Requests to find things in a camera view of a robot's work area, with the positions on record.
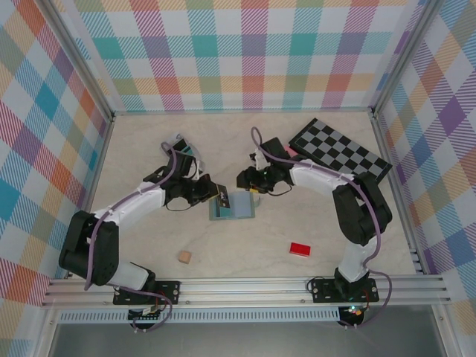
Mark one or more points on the grey-green card holder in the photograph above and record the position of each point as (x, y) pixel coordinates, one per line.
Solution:
(243, 206)

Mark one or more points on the black bank card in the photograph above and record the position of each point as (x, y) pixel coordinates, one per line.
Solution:
(179, 145)
(222, 197)

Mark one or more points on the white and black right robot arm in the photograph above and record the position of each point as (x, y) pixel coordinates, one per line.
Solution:
(316, 178)

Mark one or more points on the teal bank card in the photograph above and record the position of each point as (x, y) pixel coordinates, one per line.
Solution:
(187, 150)
(223, 213)

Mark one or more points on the pink toy microphone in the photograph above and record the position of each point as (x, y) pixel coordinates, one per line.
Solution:
(291, 150)

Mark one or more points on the small wooden cube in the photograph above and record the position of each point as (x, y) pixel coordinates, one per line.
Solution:
(184, 257)

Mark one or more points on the red rectangular block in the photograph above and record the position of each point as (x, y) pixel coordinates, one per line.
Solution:
(300, 249)

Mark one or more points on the black and grey chessboard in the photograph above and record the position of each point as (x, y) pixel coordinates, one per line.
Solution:
(346, 148)

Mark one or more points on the small circuit board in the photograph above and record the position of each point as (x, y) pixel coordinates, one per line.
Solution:
(357, 312)
(147, 316)

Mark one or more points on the aluminium frame bar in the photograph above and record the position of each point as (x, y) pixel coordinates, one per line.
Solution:
(412, 253)
(241, 111)

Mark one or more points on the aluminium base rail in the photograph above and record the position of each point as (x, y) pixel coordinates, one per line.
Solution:
(241, 290)

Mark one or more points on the aluminium frame post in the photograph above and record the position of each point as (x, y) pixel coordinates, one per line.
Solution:
(82, 63)
(403, 56)

